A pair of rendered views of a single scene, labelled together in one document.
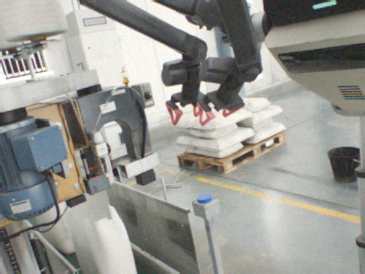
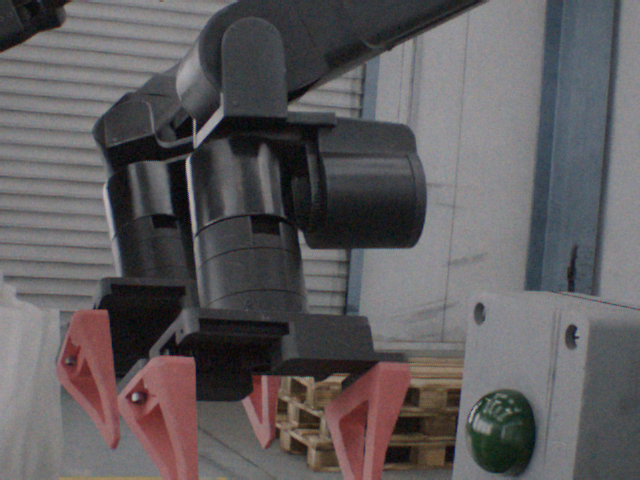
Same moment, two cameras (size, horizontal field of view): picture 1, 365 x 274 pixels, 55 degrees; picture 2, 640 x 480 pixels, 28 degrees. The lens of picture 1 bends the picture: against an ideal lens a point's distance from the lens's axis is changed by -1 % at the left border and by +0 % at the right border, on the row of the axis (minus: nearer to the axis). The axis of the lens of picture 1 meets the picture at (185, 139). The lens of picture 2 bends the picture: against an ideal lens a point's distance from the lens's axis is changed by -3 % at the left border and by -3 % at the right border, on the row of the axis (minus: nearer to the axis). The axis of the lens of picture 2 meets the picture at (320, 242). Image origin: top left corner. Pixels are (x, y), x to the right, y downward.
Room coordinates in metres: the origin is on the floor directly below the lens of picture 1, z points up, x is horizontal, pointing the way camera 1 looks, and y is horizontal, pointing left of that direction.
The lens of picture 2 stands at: (1.78, 0.13, 1.37)
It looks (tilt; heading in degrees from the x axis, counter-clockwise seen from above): 3 degrees down; 192
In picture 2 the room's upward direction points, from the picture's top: 5 degrees clockwise
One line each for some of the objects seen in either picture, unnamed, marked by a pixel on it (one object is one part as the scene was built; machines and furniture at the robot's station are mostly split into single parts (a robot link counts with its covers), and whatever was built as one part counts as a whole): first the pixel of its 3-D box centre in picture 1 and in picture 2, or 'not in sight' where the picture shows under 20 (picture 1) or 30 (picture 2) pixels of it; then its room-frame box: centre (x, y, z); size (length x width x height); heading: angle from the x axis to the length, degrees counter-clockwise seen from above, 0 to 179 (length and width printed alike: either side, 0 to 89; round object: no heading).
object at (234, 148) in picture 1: (213, 147); not in sight; (4.14, -0.31, 0.20); 0.66 x 0.44 x 0.12; 36
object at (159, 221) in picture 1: (138, 219); not in sight; (1.86, 0.36, 0.54); 1.05 x 0.02 x 0.41; 36
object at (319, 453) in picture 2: not in sight; (396, 437); (-4.68, -0.80, 0.07); 1.20 x 0.82 x 0.14; 124
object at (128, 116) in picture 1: (99, 122); not in sight; (1.34, 0.31, 1.21); 0.30 x 0.25 x 0.30; 36
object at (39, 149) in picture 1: (41, 152); not in sight; (0.85, 0.36, 1.25); 0.10 x 0.08 x 0.12; 151
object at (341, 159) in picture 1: (345, 165); not in sight; (2.99, -1.39, 0.13); 0.30 x 0.30 x 0.26
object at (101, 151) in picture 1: (102, 154); not in sight; (1.13, 0.28, 1.14); 0.05 x 0.04 x 0.16; 126
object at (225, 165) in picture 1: (232, 148); not in sight; (4.37, -0.58, 0.07); 1.20 x 0.82 x 0.14; 128
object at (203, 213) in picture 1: (206, 206); not in sight; (1.29, -0.03, 0.81); 0.08 x 0.08 x 0.06; 36
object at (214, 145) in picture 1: (225, 138); not in sight; (4.02, -0.47, 0.32); 0.66 x 0.43 x 0.15; 128
